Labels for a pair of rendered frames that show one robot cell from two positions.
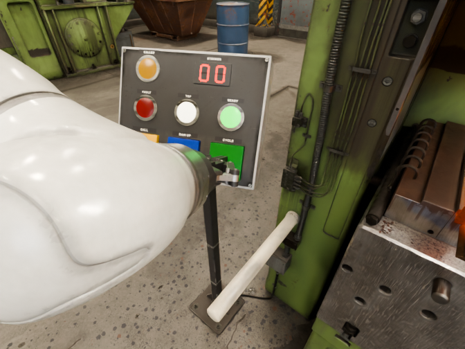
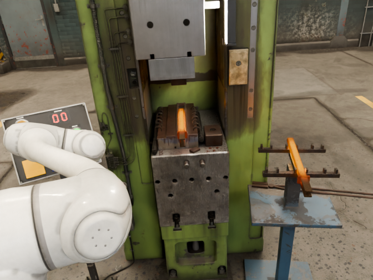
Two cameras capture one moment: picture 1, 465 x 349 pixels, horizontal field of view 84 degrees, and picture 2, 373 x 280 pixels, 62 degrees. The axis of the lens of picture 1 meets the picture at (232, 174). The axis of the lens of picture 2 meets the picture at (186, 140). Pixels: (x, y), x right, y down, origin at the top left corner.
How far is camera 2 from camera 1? 0.93 m
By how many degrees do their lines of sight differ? 34
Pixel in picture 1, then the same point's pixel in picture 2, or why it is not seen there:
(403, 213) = (164, 145)
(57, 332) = not seen: outside the picture
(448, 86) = (161, 90)
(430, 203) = (169, 136)
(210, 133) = not seen: hidden behind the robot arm
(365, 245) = (157, 164)
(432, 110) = (161, 102)
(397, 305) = (182, 185)
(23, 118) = (72, 131)
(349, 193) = (144, 153)
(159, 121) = not seen: hidden behind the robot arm
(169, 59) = (33, 118)
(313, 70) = (100, 101)
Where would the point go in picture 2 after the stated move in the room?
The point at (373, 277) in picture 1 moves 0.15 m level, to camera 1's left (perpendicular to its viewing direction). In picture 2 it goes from (167, 178) to (142, 191)
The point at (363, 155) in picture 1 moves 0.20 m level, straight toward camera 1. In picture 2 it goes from (140, 131) to (141, 149)
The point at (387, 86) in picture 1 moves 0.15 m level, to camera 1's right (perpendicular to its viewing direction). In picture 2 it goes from (135, 99) to (159, 91)
